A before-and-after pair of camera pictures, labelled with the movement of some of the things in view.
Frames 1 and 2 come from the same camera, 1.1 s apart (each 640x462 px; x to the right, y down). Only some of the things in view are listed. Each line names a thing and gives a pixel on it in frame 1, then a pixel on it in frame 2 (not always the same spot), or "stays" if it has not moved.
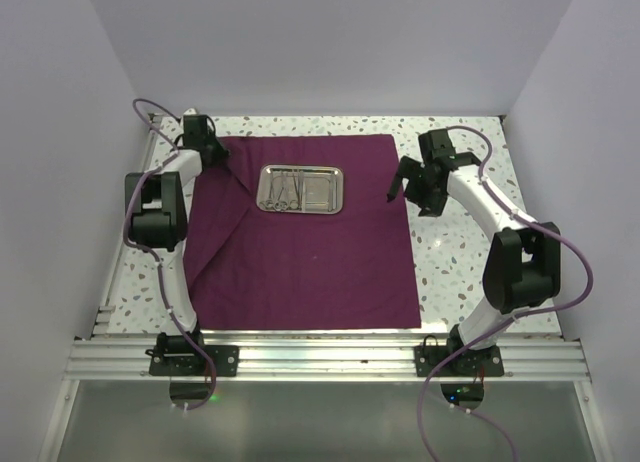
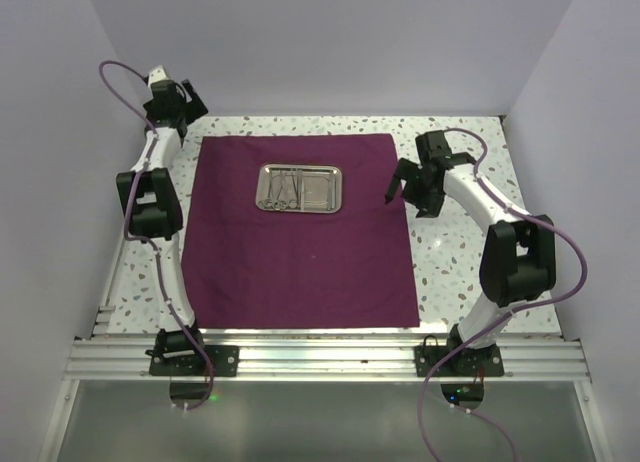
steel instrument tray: (300, 189) stays
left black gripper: (221, 153) -> (194, 108)
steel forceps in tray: (297, 204) stays
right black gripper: (432, 206) stays
